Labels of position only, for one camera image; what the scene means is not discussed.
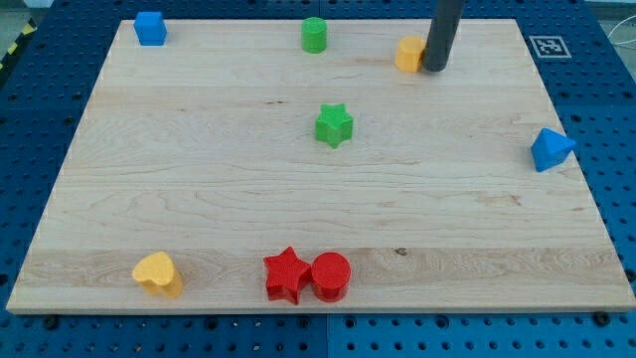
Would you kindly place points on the white fiducial marker tag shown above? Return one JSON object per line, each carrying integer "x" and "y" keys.
{"x": 550, "y": 47}

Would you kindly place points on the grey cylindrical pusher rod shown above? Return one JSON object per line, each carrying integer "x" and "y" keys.
{"x": 441, "y": 35}

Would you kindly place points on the green cylinder block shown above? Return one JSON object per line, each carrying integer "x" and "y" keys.
{"x": 314, "y": 35}

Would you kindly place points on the red cylinder block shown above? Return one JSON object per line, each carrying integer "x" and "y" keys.
{"x": 331, "y": 275}

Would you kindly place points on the green star block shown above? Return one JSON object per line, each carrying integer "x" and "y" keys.
{"x": 334, "y": 124}

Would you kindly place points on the yellow hexagon block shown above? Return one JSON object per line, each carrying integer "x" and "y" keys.
{"x": 409, "y": 53}

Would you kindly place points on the wooden board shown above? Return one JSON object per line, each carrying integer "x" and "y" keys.
{"x": 205, "y": 149}

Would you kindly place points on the blue cube block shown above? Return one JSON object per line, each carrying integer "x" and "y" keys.
{"x": 150, "y": 28}

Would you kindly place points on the red star block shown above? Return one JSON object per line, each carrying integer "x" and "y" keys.
{"x": 287, "y": 275}

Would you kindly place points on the blue triangle block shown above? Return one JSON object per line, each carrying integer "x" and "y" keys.
{"x": 551, "y": 149}

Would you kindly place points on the yellow heart block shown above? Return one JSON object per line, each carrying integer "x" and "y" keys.
{"x": 158, "y": 274}

